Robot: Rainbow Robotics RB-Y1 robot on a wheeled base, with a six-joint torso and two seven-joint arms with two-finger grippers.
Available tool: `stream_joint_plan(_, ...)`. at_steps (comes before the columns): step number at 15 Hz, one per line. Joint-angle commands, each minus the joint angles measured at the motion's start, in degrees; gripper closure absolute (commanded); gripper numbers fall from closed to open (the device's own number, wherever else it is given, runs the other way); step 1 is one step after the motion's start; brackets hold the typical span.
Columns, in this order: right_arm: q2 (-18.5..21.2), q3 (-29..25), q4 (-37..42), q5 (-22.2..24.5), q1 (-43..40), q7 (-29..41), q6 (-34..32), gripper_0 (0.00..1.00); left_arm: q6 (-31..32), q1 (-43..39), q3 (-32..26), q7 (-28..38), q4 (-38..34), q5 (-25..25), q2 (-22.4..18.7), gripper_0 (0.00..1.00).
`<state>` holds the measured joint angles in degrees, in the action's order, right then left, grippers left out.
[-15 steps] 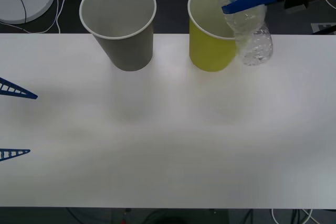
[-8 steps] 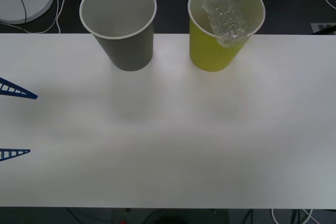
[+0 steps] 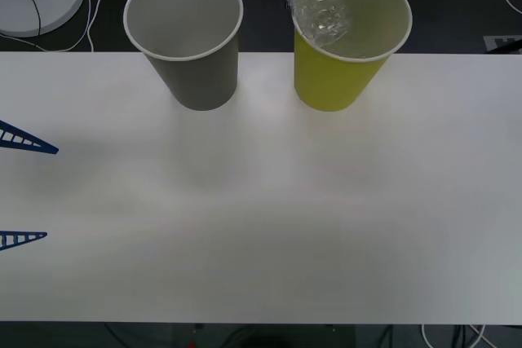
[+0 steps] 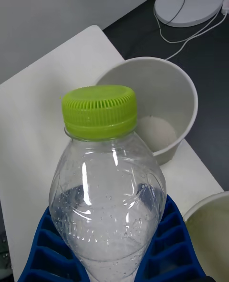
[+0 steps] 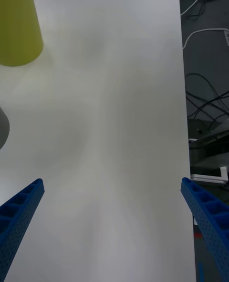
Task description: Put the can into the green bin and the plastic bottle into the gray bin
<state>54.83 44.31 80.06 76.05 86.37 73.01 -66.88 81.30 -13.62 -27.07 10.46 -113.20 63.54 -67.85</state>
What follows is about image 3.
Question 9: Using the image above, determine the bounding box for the grey marker tag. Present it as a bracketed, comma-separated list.
[483, 36, 522, 55]

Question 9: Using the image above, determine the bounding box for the grey plastic waste bin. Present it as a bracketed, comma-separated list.
[122, 0, 245, 112]

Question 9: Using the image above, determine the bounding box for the thin black cable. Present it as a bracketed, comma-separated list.
[0, 0, 44, 36]

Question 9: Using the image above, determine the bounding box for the white cable under table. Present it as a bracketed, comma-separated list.
[421, 323, 490, 348]

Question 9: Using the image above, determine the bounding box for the yellow-green plastic waste bin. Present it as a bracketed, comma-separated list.
[290, 0, 413, 113]

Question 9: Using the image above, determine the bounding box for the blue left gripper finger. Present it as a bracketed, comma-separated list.
[0, 231, 48, 252]
[0, 119, 60, 156]

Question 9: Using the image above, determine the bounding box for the clear bottle yellow-green cap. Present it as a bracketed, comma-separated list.
[260, 0, 354, 58]

